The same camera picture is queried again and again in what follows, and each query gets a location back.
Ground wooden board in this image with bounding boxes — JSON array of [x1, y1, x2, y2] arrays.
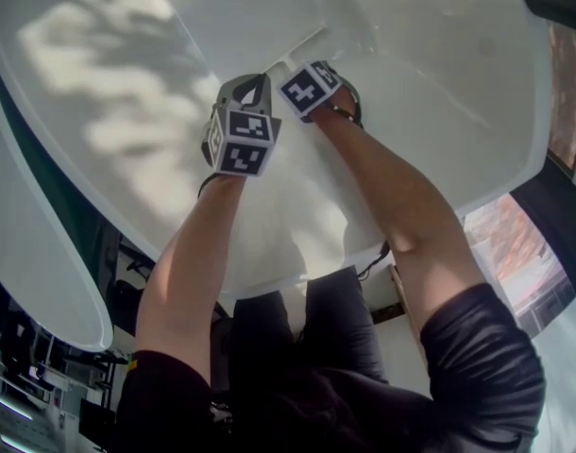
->
[[388, 262, 427, 365]]

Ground black shirt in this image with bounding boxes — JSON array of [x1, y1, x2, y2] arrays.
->
[[115, 283, 548, 453]]

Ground cluttered metal shelf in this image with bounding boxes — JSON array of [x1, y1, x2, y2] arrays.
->
[[0, 294, 133, 453]]

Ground person's right forearm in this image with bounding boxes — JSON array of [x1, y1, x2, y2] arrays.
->
[[311, 87, 487, 332]]

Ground black cable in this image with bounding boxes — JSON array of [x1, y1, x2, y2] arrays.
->
[[356, 241, 390, 281]]

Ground white curved panel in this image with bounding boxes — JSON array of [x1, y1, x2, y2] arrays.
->
[[0, 44, 115, 354]]

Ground black trousers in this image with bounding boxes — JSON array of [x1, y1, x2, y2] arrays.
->
[[230, 265, 389, 398]]

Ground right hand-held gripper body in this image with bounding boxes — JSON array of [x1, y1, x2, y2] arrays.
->
[[278, 60, 364, 129]]

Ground person's left forearm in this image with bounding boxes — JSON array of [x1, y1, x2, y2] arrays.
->
[[135, 172, 251, 354]]

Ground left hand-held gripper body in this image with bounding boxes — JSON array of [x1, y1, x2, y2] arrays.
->
[[201, 73, 283, 178]]

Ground white squeegee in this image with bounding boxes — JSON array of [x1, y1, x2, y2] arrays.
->
[[262, 24, 334, 77]]

